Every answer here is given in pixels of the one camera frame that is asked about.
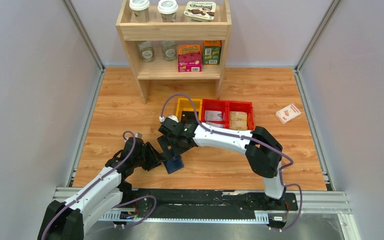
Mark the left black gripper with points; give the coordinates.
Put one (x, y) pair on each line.
(155, 157)

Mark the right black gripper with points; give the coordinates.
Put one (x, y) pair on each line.
(165, 143)

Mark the blue leather card holder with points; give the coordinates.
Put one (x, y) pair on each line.
(173, 165)

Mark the yellow plastic bin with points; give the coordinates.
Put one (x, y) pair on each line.
(183, 104)

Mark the red double plastic bin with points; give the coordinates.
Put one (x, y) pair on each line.
(227, 106)

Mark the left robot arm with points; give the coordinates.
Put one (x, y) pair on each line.
(72, 218)

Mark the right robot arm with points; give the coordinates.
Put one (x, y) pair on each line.
(262, 150)

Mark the black credit card stack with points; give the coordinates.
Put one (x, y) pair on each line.
(187, 116)

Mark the upper silver credit card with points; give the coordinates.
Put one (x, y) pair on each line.
(213, 115)

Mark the orange pink Scrub Mommy box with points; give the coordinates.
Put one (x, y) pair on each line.
(189, 58)

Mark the right glass jar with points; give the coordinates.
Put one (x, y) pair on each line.
(169, 50)

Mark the glass jar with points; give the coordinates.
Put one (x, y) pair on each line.
(169, 50)
(146, 50)

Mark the left glass jar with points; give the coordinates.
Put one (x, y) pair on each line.
(146, 50)

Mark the green orange carton box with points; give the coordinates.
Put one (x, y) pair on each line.
(211, 52)

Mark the pink white small box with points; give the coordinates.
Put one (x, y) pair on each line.
(288, 113)

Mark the wooden two-tier shelf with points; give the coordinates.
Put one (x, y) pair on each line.
(130, 32)

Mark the left white-lidded paper cup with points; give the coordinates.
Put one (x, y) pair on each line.
(140, 10)

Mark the white-lidded paper cup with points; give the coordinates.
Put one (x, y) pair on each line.
(168, 10)
(140, 10)

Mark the Chobani yogurt cup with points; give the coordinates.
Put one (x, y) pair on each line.
(200, 11)

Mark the right white-lidded paper cup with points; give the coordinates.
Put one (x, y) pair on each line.
(168, 10)

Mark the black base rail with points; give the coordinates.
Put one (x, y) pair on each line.
(206, 204)

